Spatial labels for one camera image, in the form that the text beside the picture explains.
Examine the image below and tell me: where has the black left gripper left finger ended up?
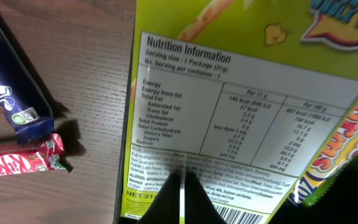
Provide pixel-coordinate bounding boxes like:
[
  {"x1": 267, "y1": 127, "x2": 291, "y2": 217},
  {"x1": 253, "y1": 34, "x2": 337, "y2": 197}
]
[{"x1": 137, "y1": 174, "x2": 181, "y2": 224}]

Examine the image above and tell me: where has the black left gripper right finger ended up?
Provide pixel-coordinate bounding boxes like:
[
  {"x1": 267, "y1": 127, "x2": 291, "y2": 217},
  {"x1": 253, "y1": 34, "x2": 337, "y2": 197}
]
[{"x1": 185, "y1": 172, "x2": 226, "y2": 224}]

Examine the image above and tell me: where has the green yellow snack box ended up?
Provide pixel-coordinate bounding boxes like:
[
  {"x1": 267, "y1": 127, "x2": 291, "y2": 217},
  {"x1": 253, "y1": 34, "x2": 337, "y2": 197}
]
[{"x1": 114, "y1": 0, "x2": 358, "y2": 223}]

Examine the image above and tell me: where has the black box with lid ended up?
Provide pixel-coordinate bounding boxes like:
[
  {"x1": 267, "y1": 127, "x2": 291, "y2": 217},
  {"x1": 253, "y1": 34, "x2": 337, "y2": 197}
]
[{"x1": 120, "y1": 17, "x2": 358, "y2": 223}]

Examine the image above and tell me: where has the colourful gummy candy bag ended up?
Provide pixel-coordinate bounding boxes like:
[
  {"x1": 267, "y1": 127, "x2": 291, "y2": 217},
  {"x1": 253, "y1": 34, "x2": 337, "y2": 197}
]
[{"x1": 287, "y1": 103, "x2": 358, "y2": 207}]

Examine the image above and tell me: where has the red KitKat bar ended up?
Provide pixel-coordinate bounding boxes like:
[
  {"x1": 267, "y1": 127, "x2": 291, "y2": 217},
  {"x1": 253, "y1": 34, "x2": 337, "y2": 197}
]
[{"x1": 0, "y1": 133, "x2": 73, "y2": 176}]

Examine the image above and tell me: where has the purple Dairy Milk bar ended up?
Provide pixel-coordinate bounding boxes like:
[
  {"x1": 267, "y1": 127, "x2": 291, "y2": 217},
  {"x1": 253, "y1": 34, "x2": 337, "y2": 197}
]
[{"x1": 0, "y1": 26, "x2": 54, "y2": 144}]

